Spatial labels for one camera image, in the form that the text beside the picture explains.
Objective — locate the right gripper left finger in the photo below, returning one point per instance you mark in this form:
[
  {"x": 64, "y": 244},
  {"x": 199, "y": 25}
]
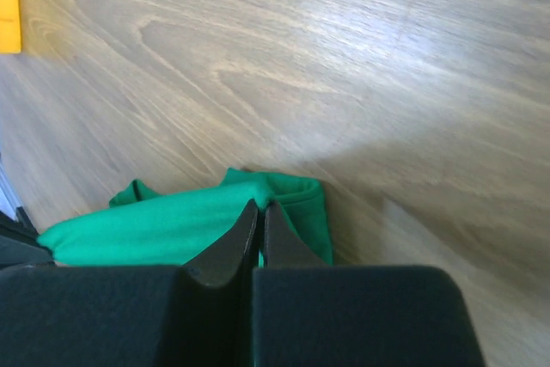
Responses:
[{"x": 196, "y": 314}]

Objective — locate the yellow plastic tray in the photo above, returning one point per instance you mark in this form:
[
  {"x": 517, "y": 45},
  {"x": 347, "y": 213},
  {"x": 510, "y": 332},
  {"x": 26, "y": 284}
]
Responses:
[{"x": 10, "y": 27}]

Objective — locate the green t shirt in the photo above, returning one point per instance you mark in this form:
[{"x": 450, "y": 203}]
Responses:
[{"x": 142, "y": 227}]

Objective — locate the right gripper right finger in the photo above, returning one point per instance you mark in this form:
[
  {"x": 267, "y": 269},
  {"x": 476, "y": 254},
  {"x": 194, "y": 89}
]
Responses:
[{"x": 307, "y": 313}]

